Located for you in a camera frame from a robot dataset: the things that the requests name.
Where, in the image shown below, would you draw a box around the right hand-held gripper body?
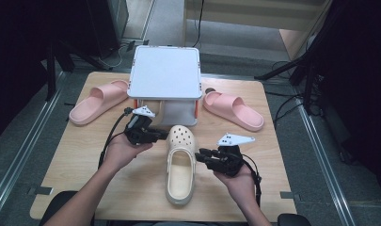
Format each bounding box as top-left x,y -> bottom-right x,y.
214,133 -> 256,177

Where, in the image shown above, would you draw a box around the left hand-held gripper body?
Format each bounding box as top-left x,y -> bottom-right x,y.
123,105 -> 158,146

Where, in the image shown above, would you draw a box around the pink slipper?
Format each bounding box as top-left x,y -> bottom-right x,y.
202,90 -> 265,132
69,79 -> 130,124

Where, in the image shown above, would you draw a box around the white shoe rack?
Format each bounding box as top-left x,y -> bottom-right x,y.
126,45 -> 203,128

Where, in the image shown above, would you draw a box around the person's right hand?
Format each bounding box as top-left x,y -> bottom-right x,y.
214,167 -> 257,205

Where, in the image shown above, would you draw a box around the person's left hand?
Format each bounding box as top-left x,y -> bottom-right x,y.
102,133 -> 154,173

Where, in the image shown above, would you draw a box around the grey tape strip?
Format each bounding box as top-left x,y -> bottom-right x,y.
279,191 -> 303,202
27,186 -> 55,196

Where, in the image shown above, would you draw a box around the person's right leg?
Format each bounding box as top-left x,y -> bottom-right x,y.
277,213 -> 312,226

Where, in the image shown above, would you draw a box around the black tripod stand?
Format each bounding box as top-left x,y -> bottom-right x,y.
45,40 -> 114,102

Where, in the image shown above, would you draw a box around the black cabinet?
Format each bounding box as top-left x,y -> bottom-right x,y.
84,0 -> 130,59

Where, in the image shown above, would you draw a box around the black metal stand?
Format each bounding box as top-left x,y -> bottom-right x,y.
253,0 -> 337,114

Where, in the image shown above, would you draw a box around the black curtain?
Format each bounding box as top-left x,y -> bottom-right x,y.
0,0 -> 86,145
313,0 -> 381,202

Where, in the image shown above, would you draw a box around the light wooden shelf unit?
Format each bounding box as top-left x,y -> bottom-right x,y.
182,0 -> 333,60

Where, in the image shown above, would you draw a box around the left hand-held gripper black cable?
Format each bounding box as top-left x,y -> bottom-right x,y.
97,106 -> 135,170

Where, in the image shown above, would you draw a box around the hand-held gripper black cable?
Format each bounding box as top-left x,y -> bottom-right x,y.
241,153 -> 263,208
97,106 -> 135,170

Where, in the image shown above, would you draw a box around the right hand-held gripper black cable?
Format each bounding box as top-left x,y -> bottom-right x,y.
241,153 -> 263,208

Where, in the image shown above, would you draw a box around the black floor cables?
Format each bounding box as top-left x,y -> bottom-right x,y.
264,60 -> 310,125

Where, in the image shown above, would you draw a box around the white floor cable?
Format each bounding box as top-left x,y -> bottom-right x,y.
98,43 -> 131,69

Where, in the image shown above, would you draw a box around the metal floor rail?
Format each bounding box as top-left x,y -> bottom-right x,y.
0,72 -> 66,218
292,90 -> 357,226

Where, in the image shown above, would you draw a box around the black hanging cable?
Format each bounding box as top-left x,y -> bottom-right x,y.
192,0 -> 206,49

